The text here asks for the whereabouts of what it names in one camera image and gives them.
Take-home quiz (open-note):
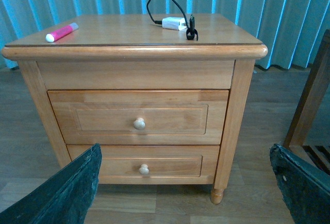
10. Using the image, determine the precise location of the pink highlighter marker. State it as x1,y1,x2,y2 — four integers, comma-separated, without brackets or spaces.
45,23,79,43

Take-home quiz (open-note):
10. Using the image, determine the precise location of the pale green pleated curtain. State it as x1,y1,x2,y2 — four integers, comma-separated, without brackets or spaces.
1,0,329,69

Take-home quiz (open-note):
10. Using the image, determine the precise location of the round wooden knob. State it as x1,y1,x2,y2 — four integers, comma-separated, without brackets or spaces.
139,164,150,175
133,118,145,130

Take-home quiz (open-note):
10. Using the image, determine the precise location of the wooden nightstand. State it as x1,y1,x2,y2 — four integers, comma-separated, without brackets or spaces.
2,14,268,204

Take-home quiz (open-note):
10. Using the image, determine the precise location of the white USB charger adapter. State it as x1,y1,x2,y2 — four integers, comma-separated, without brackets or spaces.
162,17,187,31

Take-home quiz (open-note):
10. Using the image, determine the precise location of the wooden drawer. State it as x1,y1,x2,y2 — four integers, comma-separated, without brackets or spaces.
48,90,228,146
66,144,221,185

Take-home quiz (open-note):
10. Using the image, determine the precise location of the dark wooden furniture frame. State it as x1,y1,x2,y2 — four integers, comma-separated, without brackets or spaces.
283,29,329,174

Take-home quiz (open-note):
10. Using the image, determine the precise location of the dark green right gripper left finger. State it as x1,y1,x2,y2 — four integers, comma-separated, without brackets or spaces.
1,144,102,223

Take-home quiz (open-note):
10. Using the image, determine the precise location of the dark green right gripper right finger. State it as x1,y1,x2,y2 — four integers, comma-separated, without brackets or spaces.
270,144,329,223

